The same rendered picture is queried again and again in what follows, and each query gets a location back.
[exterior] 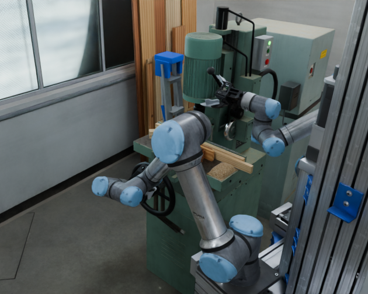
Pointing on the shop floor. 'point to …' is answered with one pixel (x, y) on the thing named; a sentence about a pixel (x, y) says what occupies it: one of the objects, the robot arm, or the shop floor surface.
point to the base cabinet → (191, 232)
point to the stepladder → (174, 62)
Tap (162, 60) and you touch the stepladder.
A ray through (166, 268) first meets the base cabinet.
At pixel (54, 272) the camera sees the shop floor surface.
